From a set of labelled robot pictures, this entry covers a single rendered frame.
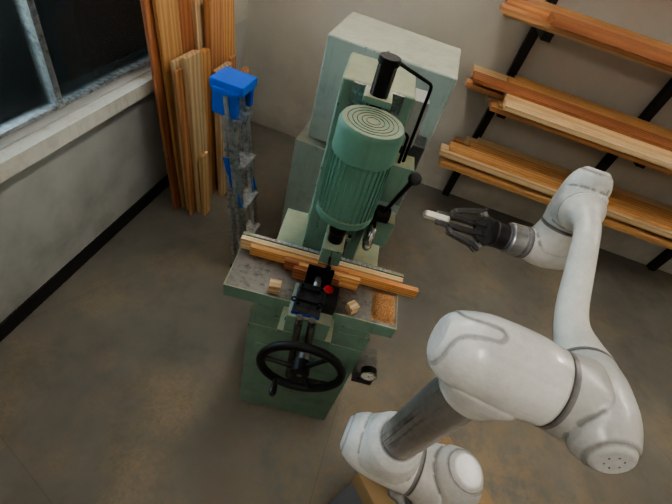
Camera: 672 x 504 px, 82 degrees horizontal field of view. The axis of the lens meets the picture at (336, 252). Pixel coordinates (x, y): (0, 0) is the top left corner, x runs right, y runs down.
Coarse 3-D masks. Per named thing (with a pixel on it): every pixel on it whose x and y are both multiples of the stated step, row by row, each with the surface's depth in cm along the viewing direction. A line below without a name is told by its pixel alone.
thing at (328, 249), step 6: (324, 240) 127; (324, 246) 125; (330, 246) 125; (336, 246) 126; (342, 246) 127; (324, 252) 125; (330, 252) 125; (336, 252) 125; (342, 252) 125; (324, 258) 127; (336, 258) 127; (330, 264) 129; (336, 264) 129
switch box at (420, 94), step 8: (416, 88) 125; (416, 96) 121; (424, 96) 122; (416, 104) 119; (416, 112) 121; (424, 112) 121; (408, 120) 123; (416, 120) 123; (408, 128) 125; (416, 136) 127
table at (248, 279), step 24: (240, 264) 133; (264, 264) 136; (240, 288) 127; (264, 288) 129; (288, 288) 131; (360, 288) 139; (336, 312) 129; (360, 312) 131; (288, 336) 125; (384, 336) 134
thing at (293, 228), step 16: (288, 208) 174; (288, 224) 167; (304, 224) 169; (288, 240) 161; (368, 256) 165; (256, 320) 139; (272, 320) 137; (336, 336) 138; (352, 336) 137; (368, 336) 137
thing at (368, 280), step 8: (256, 248) 135; (264, 248) 136; (264, 256) 137; (272, 256) 136; (280, 256) 136; (296, 256) 137; (352, 272) 138; (360, 272) 138; (360, 280) 139; (368, 280) 138; (376, 280) 138; (384, 280) 138; (384, 288) 140; (392, 288) 139; (400, 288) 138; (408, 288) 138; (416, 288) 139; (408, 296) 141
